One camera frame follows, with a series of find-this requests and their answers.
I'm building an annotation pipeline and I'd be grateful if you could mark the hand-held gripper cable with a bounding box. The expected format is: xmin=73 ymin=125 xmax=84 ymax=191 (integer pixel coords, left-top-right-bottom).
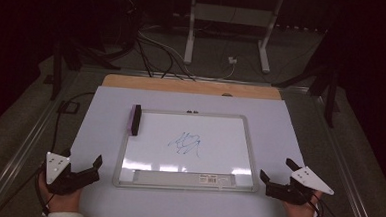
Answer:
xmin=32 ymin=164 xmax=55 ymax=216
xmin=308 ymin=190 xmax=327 ymax=217

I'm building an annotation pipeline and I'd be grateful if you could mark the black cable with small box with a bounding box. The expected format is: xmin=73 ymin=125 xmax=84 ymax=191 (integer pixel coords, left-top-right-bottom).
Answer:
xmin=50 ymin=89 xmax=97 ymax=155

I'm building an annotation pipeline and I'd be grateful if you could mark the person's right hand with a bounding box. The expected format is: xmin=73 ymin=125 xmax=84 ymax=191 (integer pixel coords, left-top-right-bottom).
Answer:
xmin=281 ymin=192 xmax=323 ymax=217

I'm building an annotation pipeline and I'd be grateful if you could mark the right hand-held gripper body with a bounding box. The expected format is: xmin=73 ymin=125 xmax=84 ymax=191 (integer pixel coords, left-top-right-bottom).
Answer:
xmin=264 ymin=163 xmax=336 ymax=208

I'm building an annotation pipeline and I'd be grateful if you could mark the black tripod stand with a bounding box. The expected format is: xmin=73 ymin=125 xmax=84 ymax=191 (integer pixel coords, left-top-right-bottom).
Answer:
xmin=269 ymin=26 xmax=344 ymax=129
xmin=41 ymin=35 xmax=123 ymax=105

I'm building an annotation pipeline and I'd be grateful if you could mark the white metal stand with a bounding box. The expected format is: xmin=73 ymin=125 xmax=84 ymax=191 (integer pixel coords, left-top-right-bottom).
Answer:
xmin=182 ymin=0 xmax=285 ymax=75

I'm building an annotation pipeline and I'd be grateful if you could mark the white table mat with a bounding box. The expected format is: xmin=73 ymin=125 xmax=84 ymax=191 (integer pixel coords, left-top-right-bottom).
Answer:
xmin=66 ymin=84 xmax=332 ymax=217

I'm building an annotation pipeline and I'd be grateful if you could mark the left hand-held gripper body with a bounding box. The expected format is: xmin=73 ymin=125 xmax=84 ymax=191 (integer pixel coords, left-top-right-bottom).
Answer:
xmin=43 ymin=151 xmax=101 ymax=198

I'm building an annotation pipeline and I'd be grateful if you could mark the white plug with cable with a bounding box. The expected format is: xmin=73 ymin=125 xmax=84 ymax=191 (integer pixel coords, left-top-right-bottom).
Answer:
xmin=216 ymin=55 xmax=239 ymax=81

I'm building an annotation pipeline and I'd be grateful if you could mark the white whiteboard with grey frame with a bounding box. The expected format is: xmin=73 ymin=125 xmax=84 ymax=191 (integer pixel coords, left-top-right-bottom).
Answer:
xmin=112 ymin=106 xmax=263 ymax=196

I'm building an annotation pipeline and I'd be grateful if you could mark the left hand-held gripper cable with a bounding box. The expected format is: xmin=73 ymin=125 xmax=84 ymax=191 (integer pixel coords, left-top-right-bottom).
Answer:
xmin=32 ymin=164 xmax=55 ymax=216

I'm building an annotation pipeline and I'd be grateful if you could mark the bundle of black floor cables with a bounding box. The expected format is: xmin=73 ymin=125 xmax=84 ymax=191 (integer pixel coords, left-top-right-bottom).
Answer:
xmin=134 ymin=26 xmax=199 ymax=82

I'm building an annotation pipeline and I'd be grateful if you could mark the purple whiteboard eraser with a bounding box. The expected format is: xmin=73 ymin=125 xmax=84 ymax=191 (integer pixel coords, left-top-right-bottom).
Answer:
xmin=125 ymin=103 xmax=143 ymax=138

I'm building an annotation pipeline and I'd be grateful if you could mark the right hand-held gripper cable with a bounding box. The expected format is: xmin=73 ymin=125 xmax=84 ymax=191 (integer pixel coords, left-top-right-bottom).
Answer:
xmin=308 ymin=190 xmax=327 ymax=217

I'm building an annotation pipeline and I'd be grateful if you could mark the person's left hand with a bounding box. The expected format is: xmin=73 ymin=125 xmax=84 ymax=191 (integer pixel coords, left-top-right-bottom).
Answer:
xmin=36 ymin=180 xmax=85 ymax=216

